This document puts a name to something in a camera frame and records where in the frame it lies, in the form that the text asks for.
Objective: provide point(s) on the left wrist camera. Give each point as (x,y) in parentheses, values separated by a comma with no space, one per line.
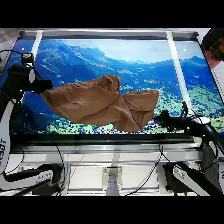
(27,59)

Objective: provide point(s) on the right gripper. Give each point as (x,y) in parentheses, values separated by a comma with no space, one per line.
(163,119)

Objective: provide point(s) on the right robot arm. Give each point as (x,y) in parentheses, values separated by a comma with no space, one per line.
(200,128)

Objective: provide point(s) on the brown garment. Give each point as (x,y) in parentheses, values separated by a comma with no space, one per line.
(96,103)

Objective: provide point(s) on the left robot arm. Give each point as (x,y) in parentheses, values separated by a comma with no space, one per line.
(16,80)

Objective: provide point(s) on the heap of clothes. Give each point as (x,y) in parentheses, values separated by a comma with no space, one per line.
(215,41)

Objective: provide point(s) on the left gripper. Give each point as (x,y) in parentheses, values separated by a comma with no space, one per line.
(42,86)

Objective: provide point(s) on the grey garment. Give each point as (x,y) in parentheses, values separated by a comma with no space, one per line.
(209,160)

